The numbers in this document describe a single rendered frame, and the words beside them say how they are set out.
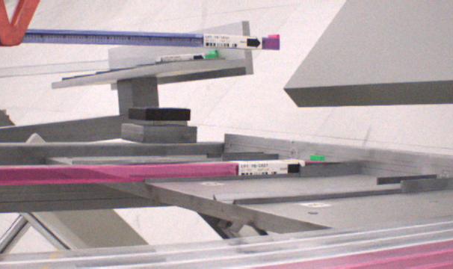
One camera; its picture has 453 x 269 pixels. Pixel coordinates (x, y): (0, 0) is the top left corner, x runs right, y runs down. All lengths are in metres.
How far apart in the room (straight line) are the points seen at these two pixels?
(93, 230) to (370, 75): 0.39
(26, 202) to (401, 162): 0.33
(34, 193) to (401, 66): 0.48
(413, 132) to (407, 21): 0.90
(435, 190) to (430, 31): 0.47
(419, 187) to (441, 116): 1.39
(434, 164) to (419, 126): 1.35
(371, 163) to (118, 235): 0.46
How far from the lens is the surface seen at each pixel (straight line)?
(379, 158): 0.63
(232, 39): 0.70
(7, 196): 0.71
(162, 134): 0.77
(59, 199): 0.73
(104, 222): 1.00
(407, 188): 0.53
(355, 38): 1.09
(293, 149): 0.71
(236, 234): 0.86
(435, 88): 0.92
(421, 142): 1.89
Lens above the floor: 1.08
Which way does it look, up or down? 25 degrees down
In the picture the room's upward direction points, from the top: 42 degrees counter-clockwise
